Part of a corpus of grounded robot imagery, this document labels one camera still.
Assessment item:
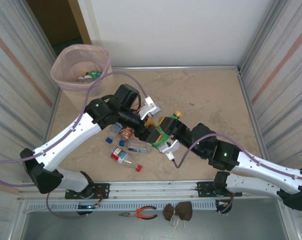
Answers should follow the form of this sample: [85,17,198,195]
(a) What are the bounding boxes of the green bottle yellow cap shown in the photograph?
[151,109,184,149]
[83,70,103,80]

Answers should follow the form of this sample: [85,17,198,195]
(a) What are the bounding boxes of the brown orange label bottle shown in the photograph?
[118,126,134,140]

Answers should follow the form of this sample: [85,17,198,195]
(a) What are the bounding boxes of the clear bottle blue white label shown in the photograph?
[119,138,154,155]

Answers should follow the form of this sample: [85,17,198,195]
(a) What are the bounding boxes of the crushed grey bottle blue cap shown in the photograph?
[105,123,120,145]

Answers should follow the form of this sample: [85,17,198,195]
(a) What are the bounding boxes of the red label bottle red cap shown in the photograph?
[110,146,143,173]

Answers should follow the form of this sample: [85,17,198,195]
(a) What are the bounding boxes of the pink mesh waste bin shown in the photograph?
[50,43,114,97]

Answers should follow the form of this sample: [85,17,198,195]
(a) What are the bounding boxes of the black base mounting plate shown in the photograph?
[196,180,243,199]
[65,182,111,200]

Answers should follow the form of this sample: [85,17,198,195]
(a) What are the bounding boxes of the brown cloth bundle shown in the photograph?
[162,200,193,223]

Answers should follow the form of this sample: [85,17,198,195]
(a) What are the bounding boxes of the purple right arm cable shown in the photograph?
[173,133,302,181]

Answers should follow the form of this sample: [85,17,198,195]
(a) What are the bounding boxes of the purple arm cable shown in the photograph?
[173,133,302,181]
[0,71,148,221]

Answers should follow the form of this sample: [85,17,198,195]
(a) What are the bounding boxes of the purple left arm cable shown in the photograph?
[0,71,148,221]

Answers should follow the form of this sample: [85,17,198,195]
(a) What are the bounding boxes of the wide aluminium mounting rail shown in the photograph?
[18,180,266,202]

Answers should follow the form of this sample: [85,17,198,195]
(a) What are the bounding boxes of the red orange base wires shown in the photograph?
[215,194,240,215]
[94,188,104,208]

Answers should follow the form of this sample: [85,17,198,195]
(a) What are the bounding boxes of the beige string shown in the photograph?
[170,214,186,232]

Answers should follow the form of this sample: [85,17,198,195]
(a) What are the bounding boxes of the white slotted cable duct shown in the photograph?
[27,200,218,212]

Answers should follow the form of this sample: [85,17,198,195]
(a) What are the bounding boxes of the orange handled pliers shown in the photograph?
[118,205,158,221]

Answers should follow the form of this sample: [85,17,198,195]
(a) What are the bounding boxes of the brown wooden door frame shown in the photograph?
[67,0,93,45]

